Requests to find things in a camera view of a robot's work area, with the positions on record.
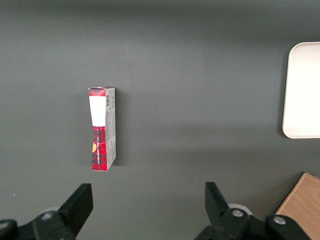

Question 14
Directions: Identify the white rectangular tray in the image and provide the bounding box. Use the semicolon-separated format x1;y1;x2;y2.
281;41;320;140

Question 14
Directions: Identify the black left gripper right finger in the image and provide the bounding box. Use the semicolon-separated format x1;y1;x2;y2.
194;181;311;240

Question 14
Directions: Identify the red and grey carton box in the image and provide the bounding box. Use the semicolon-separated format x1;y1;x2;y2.
87;86;118;173

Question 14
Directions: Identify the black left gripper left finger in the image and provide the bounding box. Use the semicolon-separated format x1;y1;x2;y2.
0;183;94;240

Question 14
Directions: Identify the wooden drawer cabinet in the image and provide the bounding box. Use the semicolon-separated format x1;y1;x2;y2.
274;172;320;240

